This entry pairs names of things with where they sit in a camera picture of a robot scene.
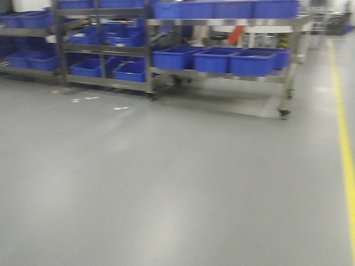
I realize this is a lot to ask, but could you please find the steel shelf rack middle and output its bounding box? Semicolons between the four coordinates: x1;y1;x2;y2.
51;1;156;100

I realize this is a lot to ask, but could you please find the steel shelf rack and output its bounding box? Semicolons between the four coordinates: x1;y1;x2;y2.
51;1;156;100
1;2;64;84

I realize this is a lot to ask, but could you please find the steel shelf cart right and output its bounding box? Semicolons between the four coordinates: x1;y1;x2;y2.
147;1;311;119

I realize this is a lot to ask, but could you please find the steel shelf rack far left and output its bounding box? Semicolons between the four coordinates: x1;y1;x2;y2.
1;2;64;84

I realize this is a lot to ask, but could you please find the blue bin lower cart left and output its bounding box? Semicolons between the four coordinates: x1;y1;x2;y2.
152;46;207;70

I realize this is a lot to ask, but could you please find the blue bin cart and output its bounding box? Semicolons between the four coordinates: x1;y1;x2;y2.
152;46;207;70
193;47;244;73
229;48;291;76

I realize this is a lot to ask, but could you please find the blue bin bottom middle right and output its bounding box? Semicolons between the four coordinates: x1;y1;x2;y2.
112;58;146;82

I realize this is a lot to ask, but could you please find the blue bin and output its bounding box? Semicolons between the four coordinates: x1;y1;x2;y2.
112;58;146;82
69;57;117;78

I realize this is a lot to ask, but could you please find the blue bin lower cart middle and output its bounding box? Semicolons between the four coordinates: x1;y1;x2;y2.
193;47;244;73

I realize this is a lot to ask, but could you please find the blue bin lower cart right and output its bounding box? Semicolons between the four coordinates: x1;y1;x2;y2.
229;48;291;76

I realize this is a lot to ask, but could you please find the blue bin bottom middle left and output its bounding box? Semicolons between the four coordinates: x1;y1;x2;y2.
69;57;117;78

